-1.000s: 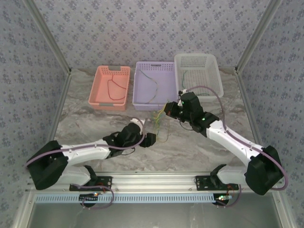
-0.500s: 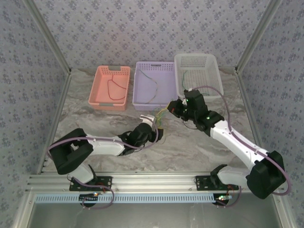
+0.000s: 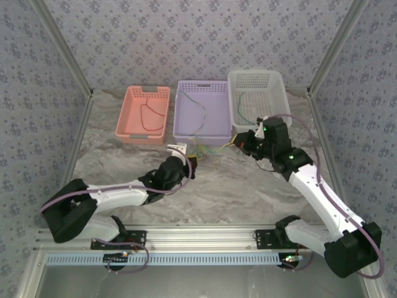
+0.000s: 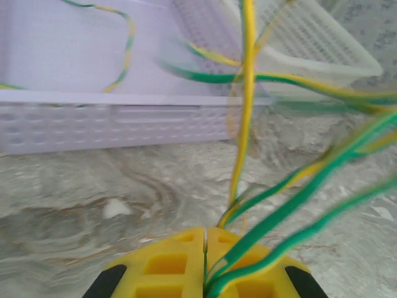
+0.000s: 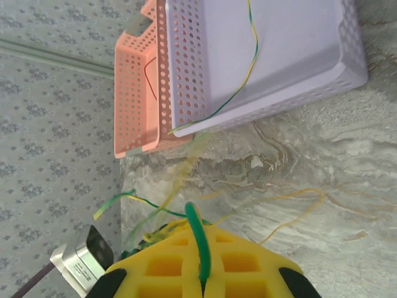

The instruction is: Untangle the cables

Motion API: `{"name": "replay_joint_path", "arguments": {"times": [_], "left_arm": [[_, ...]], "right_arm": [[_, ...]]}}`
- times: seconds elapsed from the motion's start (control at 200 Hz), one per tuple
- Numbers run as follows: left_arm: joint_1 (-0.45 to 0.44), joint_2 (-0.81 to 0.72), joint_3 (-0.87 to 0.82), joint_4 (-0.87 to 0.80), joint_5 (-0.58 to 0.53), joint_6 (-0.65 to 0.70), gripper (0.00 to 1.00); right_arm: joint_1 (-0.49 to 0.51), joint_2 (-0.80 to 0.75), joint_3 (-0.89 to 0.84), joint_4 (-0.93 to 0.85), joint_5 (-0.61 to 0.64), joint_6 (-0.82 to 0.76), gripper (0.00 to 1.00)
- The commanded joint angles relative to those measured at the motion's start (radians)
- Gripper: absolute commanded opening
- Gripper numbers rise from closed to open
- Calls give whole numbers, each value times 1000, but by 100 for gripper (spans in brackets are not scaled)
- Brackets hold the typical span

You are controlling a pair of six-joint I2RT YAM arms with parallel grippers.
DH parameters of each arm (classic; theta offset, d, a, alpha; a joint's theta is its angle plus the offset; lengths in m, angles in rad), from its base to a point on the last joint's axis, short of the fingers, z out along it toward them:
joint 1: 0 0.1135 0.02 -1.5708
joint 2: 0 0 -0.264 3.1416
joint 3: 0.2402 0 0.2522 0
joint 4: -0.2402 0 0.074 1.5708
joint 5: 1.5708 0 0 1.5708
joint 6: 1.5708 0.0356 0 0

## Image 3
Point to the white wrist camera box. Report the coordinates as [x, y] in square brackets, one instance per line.
[178, 150]
[260, 132]

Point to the pink plastic basket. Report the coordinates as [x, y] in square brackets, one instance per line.
[130, 124]

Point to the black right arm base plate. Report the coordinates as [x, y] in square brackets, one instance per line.
[266, 239]

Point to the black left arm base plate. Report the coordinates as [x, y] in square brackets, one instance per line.
[136, 240]

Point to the white plastic basket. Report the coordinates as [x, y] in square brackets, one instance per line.
[263, 96]

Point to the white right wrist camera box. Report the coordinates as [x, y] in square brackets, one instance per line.
[260, 132]

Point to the grey metal panel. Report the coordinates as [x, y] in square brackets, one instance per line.
[198, 282]

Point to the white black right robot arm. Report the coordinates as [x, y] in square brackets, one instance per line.
[316, 198]

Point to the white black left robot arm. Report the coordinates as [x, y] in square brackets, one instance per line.
[118, 195]

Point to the purple plastic basket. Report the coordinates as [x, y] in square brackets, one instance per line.
[217, 115]

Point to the aluminium mounting rail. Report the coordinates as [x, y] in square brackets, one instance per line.
[198, 237]

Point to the aluminium table side rail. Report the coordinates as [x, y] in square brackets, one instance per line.
[82, 122]
[316, 115]

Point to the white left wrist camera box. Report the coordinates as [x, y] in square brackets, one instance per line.
[178, 150]

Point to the aluminium frame post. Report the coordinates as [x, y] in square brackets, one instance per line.
[335, 46]
[64, 46]

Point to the black controller board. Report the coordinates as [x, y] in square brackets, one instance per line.
[290, 262]
[114, 258]

